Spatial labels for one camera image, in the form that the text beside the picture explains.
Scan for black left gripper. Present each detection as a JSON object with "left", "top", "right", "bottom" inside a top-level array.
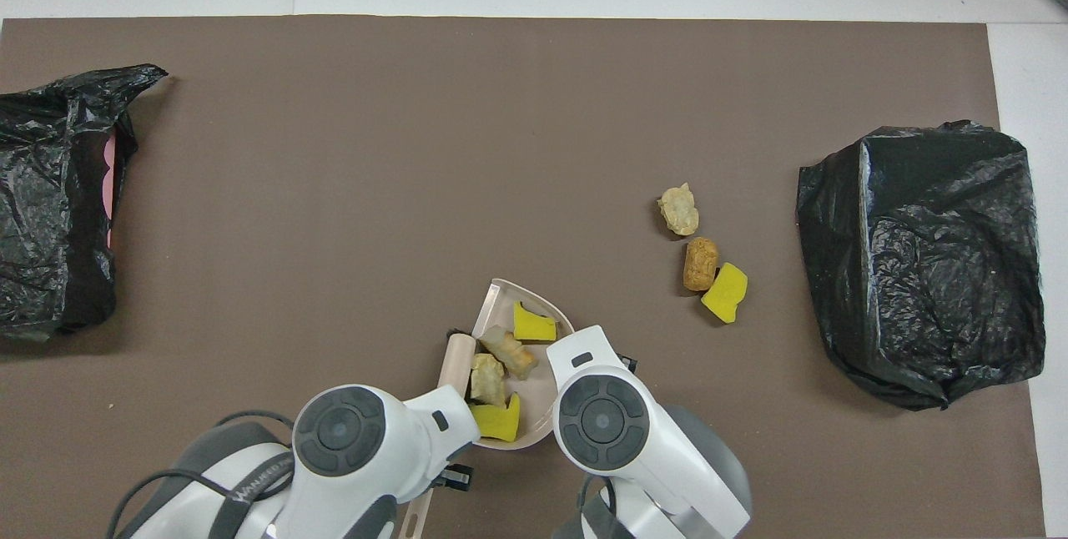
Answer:
[{"left": 431, "top": 464, "right": 475, "bottom": 491}]

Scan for yellow sponge piece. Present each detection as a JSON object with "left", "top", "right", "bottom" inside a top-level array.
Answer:
[
  {"left": 512, "top": 301, "right": 557, "bottom": 342},
  {"left": 469, "top": 393, "right": 522, "bottom": 442},
  {"left": 701, "top": 262, "right": 748, "bottom": 325}
]

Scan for beige plastic dustpan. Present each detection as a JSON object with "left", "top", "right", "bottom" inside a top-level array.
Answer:
[{"left": 471, "top": 278, "right": 577, "bottom": 451}]

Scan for beige foam chunk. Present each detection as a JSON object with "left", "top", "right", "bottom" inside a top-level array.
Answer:
[
  {"left": 470, "top": 353, "right": 507, "bottom": 408},
  {"left": 657, "top": 183, "right": 700, "bottom": 237}
]

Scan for beige brush with black bristles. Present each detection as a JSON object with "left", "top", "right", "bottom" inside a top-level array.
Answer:
[{"left": 400, "top": 326, "right": 478, "bottom": 539}]

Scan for croissant piece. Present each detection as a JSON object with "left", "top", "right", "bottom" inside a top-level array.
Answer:
[{"left": 480, "top": 325, "right": 539, "bottom": 380}]

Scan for brown foam chunk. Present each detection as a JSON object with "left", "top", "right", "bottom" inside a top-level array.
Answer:
[{"left": 683, "top": 237, "right": 719, "bottom": 292}]

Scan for black plastic trash bag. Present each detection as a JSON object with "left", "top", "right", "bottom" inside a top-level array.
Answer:
[
  {"left": 796, "top": 120, "right": 1046, "bottom": 412},
  {"left": 0, "top": 64, "right": 169, "bottom": 344}
]

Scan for pink plastic bin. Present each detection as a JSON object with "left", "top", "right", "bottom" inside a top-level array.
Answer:
[{"left": 100, "top": 132, "right": 118, "bottom": 249}]

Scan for brown paper table mat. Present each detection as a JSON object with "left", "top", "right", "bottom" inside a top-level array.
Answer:
[{"left": 0, "top": 16, "right": 1045, "bottom": 539}]

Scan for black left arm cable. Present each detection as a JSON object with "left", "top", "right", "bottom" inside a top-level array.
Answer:
[{"left": 107, "top": 410, "right": 295, "bottom": 539}]

